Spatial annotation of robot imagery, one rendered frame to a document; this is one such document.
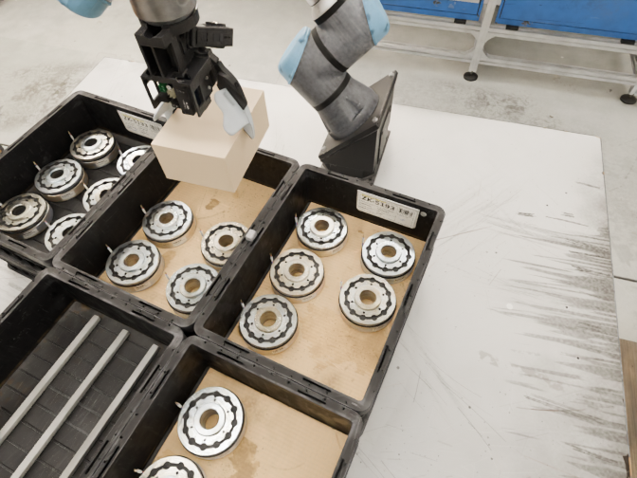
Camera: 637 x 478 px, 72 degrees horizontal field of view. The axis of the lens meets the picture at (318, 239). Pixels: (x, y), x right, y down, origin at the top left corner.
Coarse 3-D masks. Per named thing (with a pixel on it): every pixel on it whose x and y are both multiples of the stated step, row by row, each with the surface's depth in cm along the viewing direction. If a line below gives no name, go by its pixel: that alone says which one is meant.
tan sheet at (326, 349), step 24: (288, 240) 89; (360, 240) 89; (336, 264) 86; (360, 264) 86; (264, 288) 83; (336, 288) 83; (312, 312) 80; (336, 312) 80; (240, 336) 78; (312, 336) 78; (336, 336) 77; (360, 336) 77; (384, 336) 77; (288, 360) 75; (312, 360) 75; (336, 360) 75; (360, 360) 75; (336, 384) 73; (360, 384) 73
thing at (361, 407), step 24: (312, 168) 87; (288, 192) 84; (384, 192) 83; (432, 240) 76; (240, 264) 75; (408, 288) 71; (408, 312) 71; (216, 336) 68; (264, 360) 65; (384, 360) 65; (312, 384) 63; (360, 408) 61
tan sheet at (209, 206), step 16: (176, 192) 98; (192, 192) 98; (208, 192) 97; (224, 192) 97; (240, 192) 97; (256, 192) 97; (272, 192) 97; (192, 208) 95; (208, 208) 95; (224, 208) 95; (240, 208) 95; (256, 208) 94; (208, 224) 92; (192, 240) 90; (176, 256) 88; (192, 256) 88; (160, 288) 84; (160, 304) 82
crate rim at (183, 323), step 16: (288, 160) 88; (288, 176) 86; (256, 224) 80; (80, 240) 79; (64, 256) 77; (64, 272) 75; (80, 272) 75; (224, 272) 74; (112, 288) 73; (208, 288) 72; (144, 304) 73; (176, 320) 69; (192, 320) 69
